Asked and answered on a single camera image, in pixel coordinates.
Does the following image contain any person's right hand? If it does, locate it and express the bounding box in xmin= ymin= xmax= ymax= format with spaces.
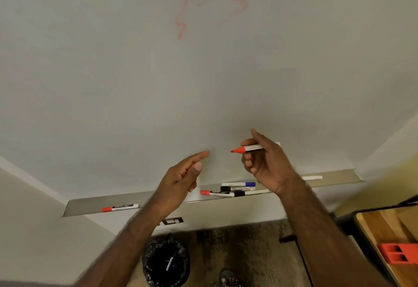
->
xmin=240 ymin=128 xmax=303 ymax=196

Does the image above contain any red whiteboard marker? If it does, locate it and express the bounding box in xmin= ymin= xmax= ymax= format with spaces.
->
xmin=199 ymin=190 xmax=236 ymax=198
xmin=230 ymin=141 xmax=281 ymax=155
xmin=101 ymin=203 xmax=140 ymax=213

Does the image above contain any black whiteboard marker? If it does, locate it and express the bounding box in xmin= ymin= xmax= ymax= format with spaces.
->
xmin=233 ymin=189 xmax=272 ymax=198
xmin=220 ymin=185 xmax=256 ymax=192

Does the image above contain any white whiteboard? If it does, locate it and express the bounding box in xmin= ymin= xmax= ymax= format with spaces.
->
xmin=0 ymin=0 xmax=418 ymax=203

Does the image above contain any metal marker tray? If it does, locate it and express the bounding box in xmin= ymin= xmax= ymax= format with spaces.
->
xmin=62 ymin=169 xmax=364 ymax=218

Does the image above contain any person's left forearm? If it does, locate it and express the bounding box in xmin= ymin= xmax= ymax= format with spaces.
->
xmin=73 ymin=195 xmax=187 ymax=287

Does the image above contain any person's right forearm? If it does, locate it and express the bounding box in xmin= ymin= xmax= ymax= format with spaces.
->
xmin=277 ymin=175 xmax=396 ymax=287

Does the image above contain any red plastic holder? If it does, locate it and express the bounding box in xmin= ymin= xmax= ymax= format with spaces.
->
xmin=378 ymin=243 xmax=418 ymax=266

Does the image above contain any black trash bin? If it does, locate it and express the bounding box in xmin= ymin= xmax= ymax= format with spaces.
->
xmin=142 ymin=233 xmax=191 ymax=287

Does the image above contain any black wall outlet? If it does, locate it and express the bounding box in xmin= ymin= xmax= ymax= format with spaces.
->
xmin=159 ymin=216 xmax=185 ymax=226

